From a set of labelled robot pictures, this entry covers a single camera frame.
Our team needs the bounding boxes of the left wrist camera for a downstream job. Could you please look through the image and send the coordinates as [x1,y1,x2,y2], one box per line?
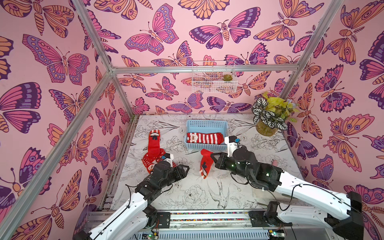
[162,153,174,167]

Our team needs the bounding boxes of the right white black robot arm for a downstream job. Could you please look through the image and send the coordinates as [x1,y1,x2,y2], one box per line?
[210,146,364,240]

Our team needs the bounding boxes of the red patterned christmas sock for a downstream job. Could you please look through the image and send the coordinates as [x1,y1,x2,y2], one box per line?
[142,149,177,173]

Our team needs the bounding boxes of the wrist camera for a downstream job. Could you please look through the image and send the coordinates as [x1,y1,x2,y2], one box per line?
[224,136,240,158]
[162,153,174,167]

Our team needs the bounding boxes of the white wire wall basket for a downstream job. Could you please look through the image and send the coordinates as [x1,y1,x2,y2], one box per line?
[190,65,238,95]

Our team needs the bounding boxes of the light blue plastic basket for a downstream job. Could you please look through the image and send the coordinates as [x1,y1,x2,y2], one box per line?
[184,120,228,152]

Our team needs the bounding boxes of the red white striped sock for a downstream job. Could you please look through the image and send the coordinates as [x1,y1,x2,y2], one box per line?
[187,133,225,145]

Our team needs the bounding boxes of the plain red sock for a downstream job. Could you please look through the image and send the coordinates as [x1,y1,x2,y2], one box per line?
[200,149,214,179]

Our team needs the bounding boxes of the potted plant in glass vase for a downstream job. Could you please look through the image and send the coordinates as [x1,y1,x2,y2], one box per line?
[252,92,300,137]

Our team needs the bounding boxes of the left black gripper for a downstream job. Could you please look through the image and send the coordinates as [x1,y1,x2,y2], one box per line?
[158,164,190,190]

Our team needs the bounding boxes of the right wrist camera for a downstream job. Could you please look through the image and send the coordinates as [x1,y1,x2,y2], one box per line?
[224,136,240,158]

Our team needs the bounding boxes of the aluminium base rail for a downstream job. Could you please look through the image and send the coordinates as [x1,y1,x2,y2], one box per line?
[80,208,340,240]

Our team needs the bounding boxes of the red nutcracker sock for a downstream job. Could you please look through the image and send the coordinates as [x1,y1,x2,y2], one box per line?
[148,129,161,157]

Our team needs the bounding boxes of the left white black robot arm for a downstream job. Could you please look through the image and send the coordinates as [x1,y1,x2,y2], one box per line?
[73,161,190,240]

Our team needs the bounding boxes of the small green succulent plant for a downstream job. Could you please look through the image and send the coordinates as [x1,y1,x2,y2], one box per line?
[222,74,233,82]

